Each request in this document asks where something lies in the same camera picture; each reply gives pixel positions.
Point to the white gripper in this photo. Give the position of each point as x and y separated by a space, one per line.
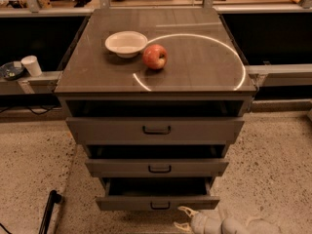
201 222

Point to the grey bottom drawer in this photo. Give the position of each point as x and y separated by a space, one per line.
157 194

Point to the grey drawer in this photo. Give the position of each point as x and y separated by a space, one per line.
156 167
157 194
155 130

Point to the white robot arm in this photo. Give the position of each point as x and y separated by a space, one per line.
228 226

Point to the grey middle drawer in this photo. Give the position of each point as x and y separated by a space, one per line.
156 167

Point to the grey drawer cabinet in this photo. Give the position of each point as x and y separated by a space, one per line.
203 77

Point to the grey top drawer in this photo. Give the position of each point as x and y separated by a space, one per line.
155 130

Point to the black bar on floor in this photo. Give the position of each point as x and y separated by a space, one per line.
54 198

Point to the red apple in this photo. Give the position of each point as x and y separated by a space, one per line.
155 57

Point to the white bowl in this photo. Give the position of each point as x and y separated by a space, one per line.
126 44

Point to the white paper cup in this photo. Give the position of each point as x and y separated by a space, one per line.
32 65

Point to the dark patterned plate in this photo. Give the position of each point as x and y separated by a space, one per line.
12 70

